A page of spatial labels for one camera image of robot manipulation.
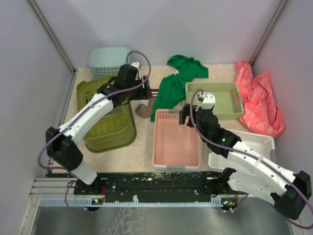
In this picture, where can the olive green laundry basket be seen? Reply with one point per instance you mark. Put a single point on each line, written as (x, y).
(114, 130)

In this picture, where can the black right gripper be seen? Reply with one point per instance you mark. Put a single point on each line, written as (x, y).
(184, 113)

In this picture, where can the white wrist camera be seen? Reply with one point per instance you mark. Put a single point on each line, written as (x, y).
(137, 65)
(207, 101)

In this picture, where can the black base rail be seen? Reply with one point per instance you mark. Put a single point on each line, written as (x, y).
(156, 187)

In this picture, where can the white slotted cable duct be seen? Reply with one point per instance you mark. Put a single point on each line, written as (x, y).
(93, 202)

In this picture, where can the light blue laundry basket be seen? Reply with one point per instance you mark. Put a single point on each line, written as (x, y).
(105, 62)

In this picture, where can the green shirt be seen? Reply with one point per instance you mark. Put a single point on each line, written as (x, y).
(172, 88)

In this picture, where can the white plastic basket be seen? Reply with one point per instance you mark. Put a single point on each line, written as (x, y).
(262, 144)

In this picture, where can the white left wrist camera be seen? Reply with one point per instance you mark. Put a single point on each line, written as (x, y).
(137, 65)

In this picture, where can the light blue shallow basket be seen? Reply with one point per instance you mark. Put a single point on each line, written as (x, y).
(176, 168)

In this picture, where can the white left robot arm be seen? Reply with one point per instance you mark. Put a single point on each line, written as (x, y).
(62, 142)

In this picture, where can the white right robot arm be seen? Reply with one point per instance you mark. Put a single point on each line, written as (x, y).
(288, 192)

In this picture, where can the light green plastic basket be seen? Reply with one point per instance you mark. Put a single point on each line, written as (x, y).
(229, 105)

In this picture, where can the brown striped sock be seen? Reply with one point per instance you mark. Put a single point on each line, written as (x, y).
(145, 111)

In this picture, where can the pink plastic bag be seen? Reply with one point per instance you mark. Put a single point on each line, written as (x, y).
(261, 114)

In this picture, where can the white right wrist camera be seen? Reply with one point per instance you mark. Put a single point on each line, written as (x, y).
(207, 101)

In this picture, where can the pink plastic basket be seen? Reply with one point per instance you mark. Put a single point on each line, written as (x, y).
(174, 144)

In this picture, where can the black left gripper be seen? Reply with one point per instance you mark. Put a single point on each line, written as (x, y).
(145, 93)

